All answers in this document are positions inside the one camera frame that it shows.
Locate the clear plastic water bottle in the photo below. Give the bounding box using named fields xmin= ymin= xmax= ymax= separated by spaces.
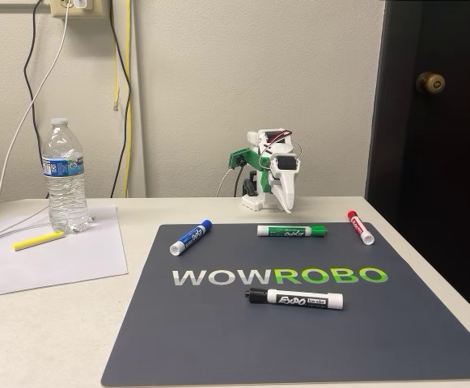
xmin=40 ymin=117 xmax=91 ymax=235

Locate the yellow highlighter pen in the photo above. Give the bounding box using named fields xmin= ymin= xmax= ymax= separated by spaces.
xmin=12 ymin=230 xmax=66 ymax=253

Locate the blue Expo marker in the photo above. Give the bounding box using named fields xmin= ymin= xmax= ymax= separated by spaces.
xmin=169 ymin=219 xmax=214 ymax=258

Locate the black wall cable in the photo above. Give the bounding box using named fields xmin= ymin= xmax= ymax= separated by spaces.
xmin=108 ymin=0 xmax=133 ymax=199
xmin=23 ymin=0 xmax=50 ymax=199

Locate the white paper sheet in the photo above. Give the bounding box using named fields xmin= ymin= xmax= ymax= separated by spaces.
xmin=0 ymin=204 xmax=129 ymax=300

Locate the red Expo marker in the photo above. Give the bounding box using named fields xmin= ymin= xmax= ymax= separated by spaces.
xmin=346 ymin=209 xmax=376 ymax=247

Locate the dark grey WOWROBO mat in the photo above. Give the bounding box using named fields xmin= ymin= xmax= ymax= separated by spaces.
xmin=100 ymin=221 xmax=470 ymax=387

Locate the black Expo marker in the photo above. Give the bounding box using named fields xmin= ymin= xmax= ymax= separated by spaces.
xmin=244 ymin=287 xmax=345 ymax=312

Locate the white cable at robot base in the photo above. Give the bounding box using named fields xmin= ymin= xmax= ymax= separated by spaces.
xmin=217 ymin=168 xmax=236 ymax=198

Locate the long white charger cable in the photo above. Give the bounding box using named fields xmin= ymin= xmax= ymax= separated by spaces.
xmin=0 ymin=0 xmax=74 ymax=259

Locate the black camera cable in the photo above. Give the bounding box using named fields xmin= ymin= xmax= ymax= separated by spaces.
xmin=233 ymin=164 xmax=247 ymax=198

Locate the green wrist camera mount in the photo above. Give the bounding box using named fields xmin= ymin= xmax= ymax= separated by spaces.
xmin=229 ymin=147 xmax=275 ymax=196

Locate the yellow cable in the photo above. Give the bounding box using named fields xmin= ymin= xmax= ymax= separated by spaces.
xmin=112 ymin=0 xmax=134 ymax=199

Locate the green Expo marker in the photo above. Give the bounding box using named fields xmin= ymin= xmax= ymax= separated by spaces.
xmin=256 ymin=223 xmax=328 ymax=239

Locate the dark brown door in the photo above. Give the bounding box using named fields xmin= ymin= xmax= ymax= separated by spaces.
xmin=365 ymin=0 xmax=470 ymax=329

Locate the red black servo wire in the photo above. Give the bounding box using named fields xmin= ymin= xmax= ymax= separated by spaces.
xmin=257 ymin=129 xmax=294 ymax=157

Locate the brass door knob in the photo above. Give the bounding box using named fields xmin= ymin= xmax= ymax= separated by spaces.
xmin=415 ymin=71 xmax=447 ymax=95

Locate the beige wall outlet plate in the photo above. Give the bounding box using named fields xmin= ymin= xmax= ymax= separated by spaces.
xmin=49 ymin=0 xmax=108 ymax=21

